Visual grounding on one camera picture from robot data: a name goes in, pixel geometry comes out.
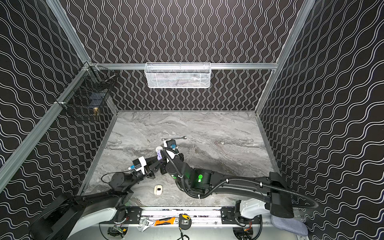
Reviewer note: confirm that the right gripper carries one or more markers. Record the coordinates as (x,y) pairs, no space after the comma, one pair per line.
(167,154)

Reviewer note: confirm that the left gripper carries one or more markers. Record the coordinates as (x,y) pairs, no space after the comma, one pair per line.
(151,167)

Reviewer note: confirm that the purple earbud charging case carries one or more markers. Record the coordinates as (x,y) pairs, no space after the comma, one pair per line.
(159,155)

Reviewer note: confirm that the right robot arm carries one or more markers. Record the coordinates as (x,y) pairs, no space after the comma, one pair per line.
(271,191)

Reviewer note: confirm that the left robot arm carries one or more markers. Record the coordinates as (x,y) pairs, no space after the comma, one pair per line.
(59,219)

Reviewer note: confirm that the silver combination wrench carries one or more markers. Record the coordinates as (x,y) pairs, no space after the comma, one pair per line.
(174,138)

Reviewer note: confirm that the orange adjustable wrench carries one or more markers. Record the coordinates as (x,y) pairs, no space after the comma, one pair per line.
(146,223)

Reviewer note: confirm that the black yellow tape measure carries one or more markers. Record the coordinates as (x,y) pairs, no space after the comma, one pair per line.
(185,222)

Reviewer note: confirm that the brass padlock in basket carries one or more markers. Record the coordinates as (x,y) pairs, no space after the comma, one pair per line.
(96,112)

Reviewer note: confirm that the grey cloth pad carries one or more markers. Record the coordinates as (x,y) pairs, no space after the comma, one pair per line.
(290,225)

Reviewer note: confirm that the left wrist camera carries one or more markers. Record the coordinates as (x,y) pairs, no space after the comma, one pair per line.
(139,164)

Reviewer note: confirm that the white wire mesh basket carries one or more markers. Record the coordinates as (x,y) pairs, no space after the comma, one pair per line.
(178,75)

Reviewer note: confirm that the black wire basket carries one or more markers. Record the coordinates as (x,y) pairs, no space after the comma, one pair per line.
(93,90)

